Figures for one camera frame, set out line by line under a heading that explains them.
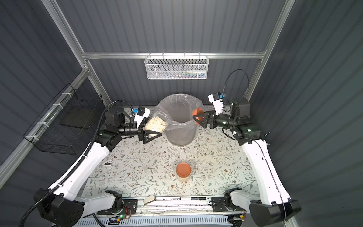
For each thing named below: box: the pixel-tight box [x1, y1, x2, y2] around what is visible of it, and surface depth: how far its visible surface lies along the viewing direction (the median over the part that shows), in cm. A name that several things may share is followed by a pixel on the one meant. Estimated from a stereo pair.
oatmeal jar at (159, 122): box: [145, 110, 171, 133], surface depth 62 cm
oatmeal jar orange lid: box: [175, 161, 192, 183], surface depth 78 cm
